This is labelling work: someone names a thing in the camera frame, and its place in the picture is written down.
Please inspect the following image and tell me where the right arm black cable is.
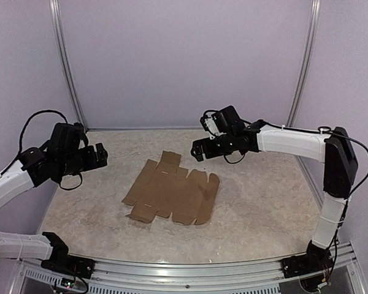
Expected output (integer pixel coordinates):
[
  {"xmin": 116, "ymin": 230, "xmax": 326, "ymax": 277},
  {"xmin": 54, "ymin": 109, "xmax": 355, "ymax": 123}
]
[{"xmin": 317, "ymin": 124, "xmax": 368, "ymax": 276}]

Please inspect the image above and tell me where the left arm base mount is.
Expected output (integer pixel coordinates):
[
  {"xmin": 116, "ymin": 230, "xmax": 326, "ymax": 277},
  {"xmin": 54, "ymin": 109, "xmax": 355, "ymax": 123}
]
[{"xmin": 40, "ymin": 255, "xmax": 96, "ymax": 279}]

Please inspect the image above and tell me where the aluminium corner post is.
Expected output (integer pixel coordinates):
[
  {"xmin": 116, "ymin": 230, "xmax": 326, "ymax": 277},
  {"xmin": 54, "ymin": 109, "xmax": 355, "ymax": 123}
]
[
  {"xmin": 49, "ymin": 0, "xmax": 88, "ymax": 130},
  {"xmin": 286, "ymin": 0, "xmax": 322, "ymax": 126}
]

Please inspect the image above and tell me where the left aluminium corner post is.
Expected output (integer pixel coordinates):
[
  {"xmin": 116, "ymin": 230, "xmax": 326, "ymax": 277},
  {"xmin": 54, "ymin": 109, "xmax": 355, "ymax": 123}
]
[{"xmin": 49, "ymin": 0, "xmax": 88, "ymax": 130}]

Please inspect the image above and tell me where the right aluminium corner post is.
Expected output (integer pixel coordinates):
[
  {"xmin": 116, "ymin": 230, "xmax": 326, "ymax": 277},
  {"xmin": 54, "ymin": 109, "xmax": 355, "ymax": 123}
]
[{"xmin": 286, "ymin": 0, "xmax": 322, "ymax": 126}]

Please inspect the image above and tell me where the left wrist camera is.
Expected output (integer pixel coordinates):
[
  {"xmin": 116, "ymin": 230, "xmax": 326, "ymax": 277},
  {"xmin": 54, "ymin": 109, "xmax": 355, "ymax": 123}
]
[{"xmin": 74, "ymin": 122, "xmax": 89, "ymax": 146}]

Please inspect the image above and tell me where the front aluminium frame rail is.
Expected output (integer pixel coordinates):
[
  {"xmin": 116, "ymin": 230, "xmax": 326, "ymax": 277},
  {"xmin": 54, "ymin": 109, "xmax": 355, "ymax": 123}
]
[{"xmin": 9, "ymin": 243, "xmax": 368, "ymax": 293}]

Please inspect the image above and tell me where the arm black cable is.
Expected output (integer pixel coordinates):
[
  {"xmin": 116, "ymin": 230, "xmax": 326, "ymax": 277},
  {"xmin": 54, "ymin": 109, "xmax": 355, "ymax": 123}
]
[
  {"xmin": 17, "ymin": 110, "xmax": 70, "ymax": 160},
  {"xmin": 317, "ymin": 124, "xmax": 368, "ymax": 276}
]

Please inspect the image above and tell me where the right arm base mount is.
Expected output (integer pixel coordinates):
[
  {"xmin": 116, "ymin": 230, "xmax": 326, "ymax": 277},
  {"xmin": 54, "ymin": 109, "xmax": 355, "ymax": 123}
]
[{"xmin": 280, "ymin": 253, "xmax": 333, "ymax": 279}]

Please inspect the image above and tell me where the small circuit board with led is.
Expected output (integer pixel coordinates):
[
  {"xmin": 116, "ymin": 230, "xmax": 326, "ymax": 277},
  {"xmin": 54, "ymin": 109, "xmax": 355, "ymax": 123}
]
[{"xmin": 60, "ymin": 278, "xmax": 76, "ymax": 289}]

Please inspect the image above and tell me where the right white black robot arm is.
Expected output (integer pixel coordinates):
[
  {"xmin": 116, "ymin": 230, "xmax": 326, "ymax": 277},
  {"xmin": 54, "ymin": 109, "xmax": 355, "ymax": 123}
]
[{"xmin": 191, "ymin": 105, "xmax": 358, "ymax": 272}]

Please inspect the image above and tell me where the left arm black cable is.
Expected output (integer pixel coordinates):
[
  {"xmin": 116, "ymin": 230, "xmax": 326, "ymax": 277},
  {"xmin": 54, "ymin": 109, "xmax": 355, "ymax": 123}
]
[{"xmin": 17, "ymin": 110, "xmax": 70, "ymax": 160}]

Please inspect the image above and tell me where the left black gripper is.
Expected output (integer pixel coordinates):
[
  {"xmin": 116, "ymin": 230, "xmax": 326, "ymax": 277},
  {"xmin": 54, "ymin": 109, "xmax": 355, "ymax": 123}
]
[{"xmin": 58, "ymin": 143, "xmax": 107, "ymax": 177}]

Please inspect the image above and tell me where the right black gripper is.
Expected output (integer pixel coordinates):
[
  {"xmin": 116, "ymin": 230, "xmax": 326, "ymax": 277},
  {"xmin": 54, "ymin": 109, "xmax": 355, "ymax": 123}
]
[{"xmin": 191, "ymin": 132, "xmax": 236, "ymax": 160}]

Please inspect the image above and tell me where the brown cardboard box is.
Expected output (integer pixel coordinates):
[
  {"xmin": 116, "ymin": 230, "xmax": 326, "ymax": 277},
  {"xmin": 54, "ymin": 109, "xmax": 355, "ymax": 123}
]
[{"xmin": 122, "ymin": 151, "xmax": 220, "ymax": 225}]

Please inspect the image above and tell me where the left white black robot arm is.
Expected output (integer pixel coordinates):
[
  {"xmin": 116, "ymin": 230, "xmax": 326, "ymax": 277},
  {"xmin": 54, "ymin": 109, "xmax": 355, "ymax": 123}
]
[{"xmin": 0, "ymin": 122, "xmax": 108, "ymax": 273}]

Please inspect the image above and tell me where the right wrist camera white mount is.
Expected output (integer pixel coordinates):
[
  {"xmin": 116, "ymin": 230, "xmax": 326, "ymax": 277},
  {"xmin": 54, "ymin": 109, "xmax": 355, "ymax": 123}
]
[{"xmin": 200, "ymin": 110, "xmax": 219, "ymax": 139}]

